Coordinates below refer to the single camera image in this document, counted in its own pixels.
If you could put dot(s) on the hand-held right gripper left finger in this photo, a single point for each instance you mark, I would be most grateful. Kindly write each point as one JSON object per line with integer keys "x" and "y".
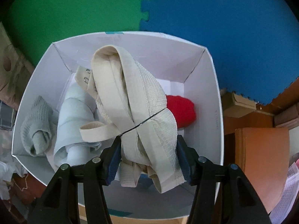
{"x": 113, "y": 168}

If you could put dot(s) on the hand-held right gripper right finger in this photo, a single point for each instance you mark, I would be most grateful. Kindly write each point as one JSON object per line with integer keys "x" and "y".
{"x": 186, "y": 170}

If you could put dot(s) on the red knit underwear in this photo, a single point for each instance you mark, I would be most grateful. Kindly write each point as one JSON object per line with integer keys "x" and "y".
{"x": 182, "y": 112}

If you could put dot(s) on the pale blue underwear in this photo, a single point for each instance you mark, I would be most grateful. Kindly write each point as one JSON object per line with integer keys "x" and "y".
{"x": 72, "y": 121}

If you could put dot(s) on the beige bra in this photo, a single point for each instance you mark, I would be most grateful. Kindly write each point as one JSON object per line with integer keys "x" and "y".
{"x": 140, "y": 93}

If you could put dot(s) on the grey knit sock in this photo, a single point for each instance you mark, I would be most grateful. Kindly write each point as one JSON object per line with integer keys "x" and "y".
{"x": 35, "y": 123}

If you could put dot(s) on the white cardboard box teal print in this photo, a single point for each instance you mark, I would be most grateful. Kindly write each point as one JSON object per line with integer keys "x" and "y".
{"x": 151, "y": 60}

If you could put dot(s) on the brown wooden furniture panel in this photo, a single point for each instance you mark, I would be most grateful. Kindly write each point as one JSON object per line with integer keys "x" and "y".
{"x": 261, "y": 168}

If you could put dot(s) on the beige cardboard box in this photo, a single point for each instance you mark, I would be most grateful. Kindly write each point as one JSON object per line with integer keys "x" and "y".
{"x": 243, "y": 102}

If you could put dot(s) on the white crumpled plastic bag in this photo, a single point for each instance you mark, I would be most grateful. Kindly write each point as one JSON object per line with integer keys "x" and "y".
{"x": 9, "y": 168}

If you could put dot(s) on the pink checked paper sheets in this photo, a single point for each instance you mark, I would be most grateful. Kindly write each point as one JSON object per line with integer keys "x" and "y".
{"x": 292, "y": 186}

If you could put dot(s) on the dark wooden furniture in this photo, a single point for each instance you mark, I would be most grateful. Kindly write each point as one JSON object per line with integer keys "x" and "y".
{"x": 287, "y": 116}

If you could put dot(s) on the grey plaid blanket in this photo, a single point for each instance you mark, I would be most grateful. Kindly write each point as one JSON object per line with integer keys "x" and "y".
{"x": 7, "y": 116}

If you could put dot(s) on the floral quilt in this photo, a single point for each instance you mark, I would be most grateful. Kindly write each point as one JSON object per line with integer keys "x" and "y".
{"x": 14, "y": 74}

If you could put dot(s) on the blue foam mat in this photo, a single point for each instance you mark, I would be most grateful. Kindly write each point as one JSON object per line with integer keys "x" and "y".
{"x": 222, "y": 28}

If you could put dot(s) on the green foam mat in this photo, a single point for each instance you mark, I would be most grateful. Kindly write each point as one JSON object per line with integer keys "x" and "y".
{"x": 70, "y": 9}

